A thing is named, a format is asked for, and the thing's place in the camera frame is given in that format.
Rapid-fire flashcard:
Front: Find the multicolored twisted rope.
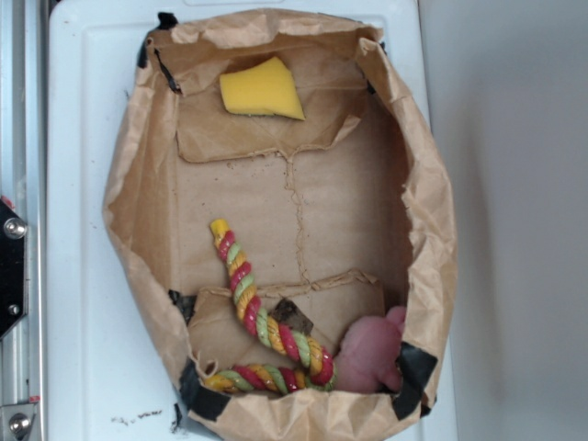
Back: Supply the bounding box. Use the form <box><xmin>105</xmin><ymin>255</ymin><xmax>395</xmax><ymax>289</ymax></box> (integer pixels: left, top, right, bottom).
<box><xmin>203</xmin><ymin>219</ymin><xmax>339</xmax><ymax>396</ymax></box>

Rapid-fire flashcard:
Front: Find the brown paper bag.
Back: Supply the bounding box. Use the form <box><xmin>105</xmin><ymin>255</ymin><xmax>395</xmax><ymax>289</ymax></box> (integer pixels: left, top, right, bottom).
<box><xmin>103</xmin><ymin>8</ymin><xmax>457</xmax><ymax>440</ymax></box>

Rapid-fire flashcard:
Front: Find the dark brown flat piece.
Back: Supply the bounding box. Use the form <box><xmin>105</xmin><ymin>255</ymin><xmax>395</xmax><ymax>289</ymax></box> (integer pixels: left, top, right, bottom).
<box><xmin>269</xmin><ymin>298</ymin><xmax>314</xmax><ymax>335</ymax></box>

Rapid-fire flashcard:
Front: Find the yellow sponge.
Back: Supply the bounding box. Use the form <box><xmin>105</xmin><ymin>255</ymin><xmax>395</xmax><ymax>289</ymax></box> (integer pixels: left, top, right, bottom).
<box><xmin>220</xmin><ymin>57</ymin><xmax>305</xmax><ymax>120</ymax></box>

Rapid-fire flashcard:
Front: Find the pink plush toy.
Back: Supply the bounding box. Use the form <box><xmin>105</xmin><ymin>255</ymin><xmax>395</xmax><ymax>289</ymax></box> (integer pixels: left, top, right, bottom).
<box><xmin>334</xmin><ymin>306</ymin><xmax>406</xmax><ymax>394</ymax></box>

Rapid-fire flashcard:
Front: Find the black mounting bracket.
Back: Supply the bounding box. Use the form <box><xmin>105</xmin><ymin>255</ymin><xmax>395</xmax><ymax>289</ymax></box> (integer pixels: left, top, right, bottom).
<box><xmin>0</xmin><ymin>196</ymin><xmax>28</xmax><ymax>339</ymax></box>

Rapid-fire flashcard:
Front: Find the aluminium frame rail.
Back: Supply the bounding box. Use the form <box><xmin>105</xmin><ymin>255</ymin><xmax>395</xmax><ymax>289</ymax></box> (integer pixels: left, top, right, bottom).
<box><xmin>1</xmin><ymin>1</ymin><xmax>50</xmax><ymax>440</ymax></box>

